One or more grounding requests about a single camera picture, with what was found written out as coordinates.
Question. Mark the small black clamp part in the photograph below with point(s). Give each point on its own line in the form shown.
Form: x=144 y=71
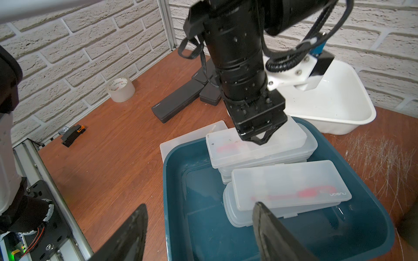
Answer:
x=72 y=134

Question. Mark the clear tape roll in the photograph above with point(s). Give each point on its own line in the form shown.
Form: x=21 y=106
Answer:
x=120 y=89

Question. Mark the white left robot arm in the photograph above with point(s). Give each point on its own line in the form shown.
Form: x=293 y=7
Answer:
x=233 y=32

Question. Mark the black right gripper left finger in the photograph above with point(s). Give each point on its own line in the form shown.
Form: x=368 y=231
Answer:
x=128 y=242

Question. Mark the black pencil case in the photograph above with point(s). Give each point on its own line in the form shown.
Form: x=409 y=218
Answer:
x=210 y=94
x=177 y=100
x=203 y=78

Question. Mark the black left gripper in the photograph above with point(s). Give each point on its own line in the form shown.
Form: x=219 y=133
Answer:
x=258 y=120

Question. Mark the clear pencil case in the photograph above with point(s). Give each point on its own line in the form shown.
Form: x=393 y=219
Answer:
x=289 y=185
x=226 y=148
x=169 y=145

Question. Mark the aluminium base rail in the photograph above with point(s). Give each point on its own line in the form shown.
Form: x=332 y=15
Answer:
x=59 y=238

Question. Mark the white plastic tray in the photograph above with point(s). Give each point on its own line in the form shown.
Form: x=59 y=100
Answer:
x=338 y=105

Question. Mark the teal plastic tray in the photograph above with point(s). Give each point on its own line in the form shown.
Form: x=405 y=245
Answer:
x=202 y=222

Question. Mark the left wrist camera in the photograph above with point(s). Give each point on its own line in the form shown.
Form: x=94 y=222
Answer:
x=304 y=76

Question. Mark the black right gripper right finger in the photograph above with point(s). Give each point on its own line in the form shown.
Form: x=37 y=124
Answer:
x=274 y=241

